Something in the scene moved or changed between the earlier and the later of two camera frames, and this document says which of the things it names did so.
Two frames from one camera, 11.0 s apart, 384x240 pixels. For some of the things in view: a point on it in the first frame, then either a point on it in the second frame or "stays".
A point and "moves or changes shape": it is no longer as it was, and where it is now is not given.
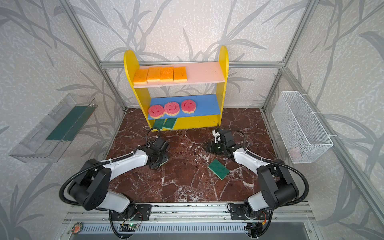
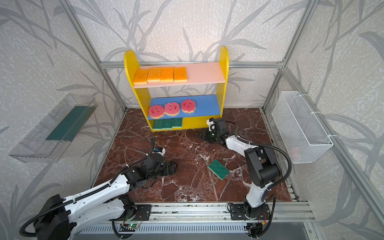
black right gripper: (214, 147) → (213, 135)
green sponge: (167, 161) moves or changes shape
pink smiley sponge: (188, 106) stays
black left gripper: (159, 160) → (166, 167)
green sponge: (220, 170) stays
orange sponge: (180, 74) stays
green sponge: (169, 123) moves or changes shape
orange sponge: (153, 74) stays
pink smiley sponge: (156, 111) stays
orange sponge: (167, 74) stays
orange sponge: (140, 76) stays
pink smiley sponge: (171, 108) stays
